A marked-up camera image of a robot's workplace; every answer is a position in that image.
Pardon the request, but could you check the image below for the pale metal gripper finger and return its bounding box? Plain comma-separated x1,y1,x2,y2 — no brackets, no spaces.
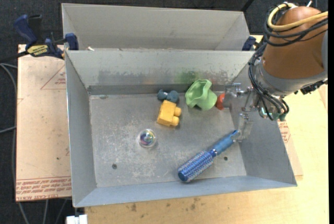
224,82,248,112
235,109,254,142

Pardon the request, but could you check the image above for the red-orange small block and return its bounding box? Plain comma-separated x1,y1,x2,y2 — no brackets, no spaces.
216,93,226,111

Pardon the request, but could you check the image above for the blue round hairbrush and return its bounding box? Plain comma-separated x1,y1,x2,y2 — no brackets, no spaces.
177,129,240,183

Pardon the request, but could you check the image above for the dark blue-grey rubber toy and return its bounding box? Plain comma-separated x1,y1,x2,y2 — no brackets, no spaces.
157,89,181,103

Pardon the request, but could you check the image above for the yellow toy building block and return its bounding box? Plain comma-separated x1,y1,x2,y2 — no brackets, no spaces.
156,99,183,128

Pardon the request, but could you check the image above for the clear ball with colourful swirl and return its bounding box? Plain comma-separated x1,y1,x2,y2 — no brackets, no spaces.
137,128,158,149

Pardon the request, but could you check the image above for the grey metal bin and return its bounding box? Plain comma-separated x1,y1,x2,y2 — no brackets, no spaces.
61,3,298,208

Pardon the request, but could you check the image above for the brown cardboard board red print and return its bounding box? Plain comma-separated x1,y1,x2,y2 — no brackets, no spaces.
15,44,304,203

